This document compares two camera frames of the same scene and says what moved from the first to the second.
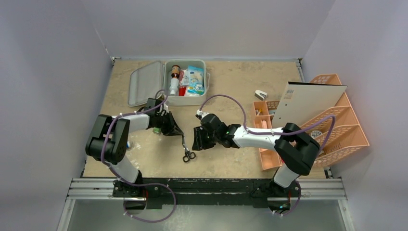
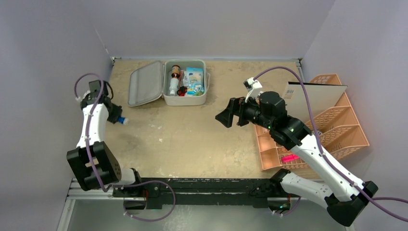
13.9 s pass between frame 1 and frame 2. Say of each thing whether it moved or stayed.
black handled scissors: moved
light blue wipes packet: stayed
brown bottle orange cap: stayed
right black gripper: moved
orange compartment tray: stayed
